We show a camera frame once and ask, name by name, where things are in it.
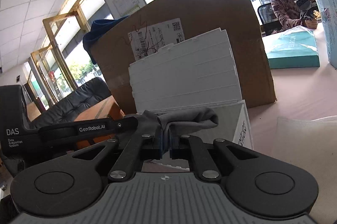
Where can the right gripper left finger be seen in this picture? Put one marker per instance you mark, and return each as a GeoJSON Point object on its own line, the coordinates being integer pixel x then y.
{"type": "Point", "coordinates": [138, 149]}

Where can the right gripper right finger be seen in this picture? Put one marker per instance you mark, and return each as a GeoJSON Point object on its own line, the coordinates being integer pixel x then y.
{"type": "Point", "coordinates": [194, 150]}

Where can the grey cloth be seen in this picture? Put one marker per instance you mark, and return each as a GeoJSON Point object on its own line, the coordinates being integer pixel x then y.
{"type": "Point", "coordinates": [182, 122]}

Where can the white storage box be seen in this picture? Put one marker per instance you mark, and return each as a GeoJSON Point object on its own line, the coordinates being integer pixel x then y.
{"type": "Point", "coordinates": [199, 72]}

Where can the white cloth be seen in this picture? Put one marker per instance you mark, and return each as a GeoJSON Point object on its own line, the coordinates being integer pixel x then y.
{"type": "Point", "coordinates": [311, 145]}

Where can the orange gift box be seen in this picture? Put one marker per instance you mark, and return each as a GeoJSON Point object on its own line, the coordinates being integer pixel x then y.
{"type": "Point", "coordinates": [107, 108]}

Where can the black leather sofa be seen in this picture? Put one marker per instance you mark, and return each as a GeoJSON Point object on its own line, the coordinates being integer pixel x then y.
{"type": "Point", "coordinates": [70, 107]}

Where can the blue fabric behind box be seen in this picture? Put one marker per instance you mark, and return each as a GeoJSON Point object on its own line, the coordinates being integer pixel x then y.
{"type": "Point", "coordinates": [98, 29]}

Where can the large brown cardboard box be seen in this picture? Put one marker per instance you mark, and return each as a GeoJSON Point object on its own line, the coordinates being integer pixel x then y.
{"type": "Point", "coordinates": [113, 51]}

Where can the teal flat box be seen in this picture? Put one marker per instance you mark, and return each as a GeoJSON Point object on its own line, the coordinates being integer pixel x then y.
{"type": "Point", "coordinates": [291, 49]}

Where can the black office chair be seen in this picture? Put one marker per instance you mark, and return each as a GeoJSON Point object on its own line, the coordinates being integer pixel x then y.
{"type": "Point", "coordinates": [269, 21]}

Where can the seated woman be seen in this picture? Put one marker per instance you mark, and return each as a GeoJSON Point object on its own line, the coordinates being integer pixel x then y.
{"type": "Point", "coordinates": [288, 14]}

